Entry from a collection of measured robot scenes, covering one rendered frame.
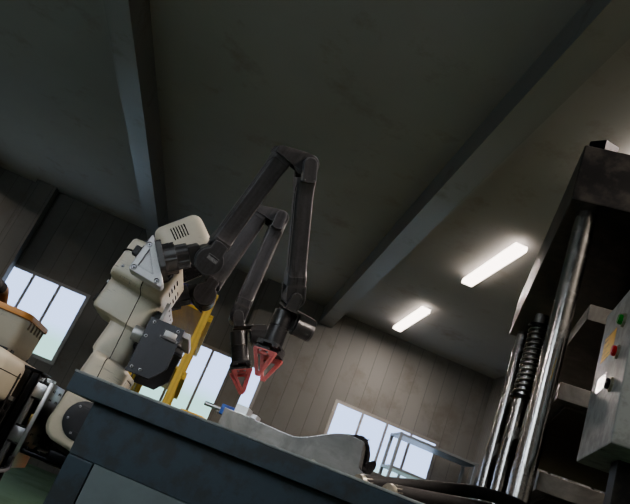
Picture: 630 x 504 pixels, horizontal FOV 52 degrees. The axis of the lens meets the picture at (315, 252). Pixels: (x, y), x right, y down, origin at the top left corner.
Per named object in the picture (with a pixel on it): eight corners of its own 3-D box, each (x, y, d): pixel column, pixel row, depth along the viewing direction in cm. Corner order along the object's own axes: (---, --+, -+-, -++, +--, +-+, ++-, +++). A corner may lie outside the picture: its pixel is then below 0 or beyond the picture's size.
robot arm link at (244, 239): (256, 204, 236) (259, 193, 227) (288, 223, 236) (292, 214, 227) (187, 303, 220) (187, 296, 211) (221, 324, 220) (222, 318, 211)
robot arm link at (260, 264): (272, 218, 236) (276, 207, 226) (286, 224, 236) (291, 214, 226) (225, 324, 221) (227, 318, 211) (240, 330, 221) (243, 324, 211)
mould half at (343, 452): (210, 440, 165) (231, 391, 170) (235, 454, 188) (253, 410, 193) (396, 514, 152) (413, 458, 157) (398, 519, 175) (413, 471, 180)
